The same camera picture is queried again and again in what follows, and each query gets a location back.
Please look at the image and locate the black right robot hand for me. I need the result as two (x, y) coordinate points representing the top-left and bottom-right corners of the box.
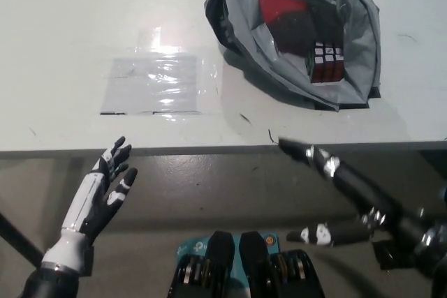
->
(277, 137), (437, 248)

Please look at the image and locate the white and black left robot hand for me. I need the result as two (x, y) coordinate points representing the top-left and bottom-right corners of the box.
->
(41, 135), (138, 274)

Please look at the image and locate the rubik's cube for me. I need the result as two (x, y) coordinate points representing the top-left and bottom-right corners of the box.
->
(304, 42), (345, 84)

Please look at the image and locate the grey plastic-lined bin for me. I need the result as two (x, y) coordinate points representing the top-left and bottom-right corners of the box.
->
(203, 0), (382, 113)

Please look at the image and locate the black floor tape patch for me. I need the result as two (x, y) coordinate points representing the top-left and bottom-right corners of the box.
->
(82, 245), (96, 274)
(372, 240), (420, 271)

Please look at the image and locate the black table leg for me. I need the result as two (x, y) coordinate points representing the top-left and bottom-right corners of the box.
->
(0, 210), (45, 267)

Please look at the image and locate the teal tp-link box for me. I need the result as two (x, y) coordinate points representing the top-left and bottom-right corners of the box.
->
(175, 230), (281, 281)

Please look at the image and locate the clear tape patch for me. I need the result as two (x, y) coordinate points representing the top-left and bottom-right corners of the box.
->
(99, 54), (221, 116)

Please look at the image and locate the black left robot body block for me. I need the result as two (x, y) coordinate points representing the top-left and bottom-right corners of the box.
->
(168, 230), (237, 298)

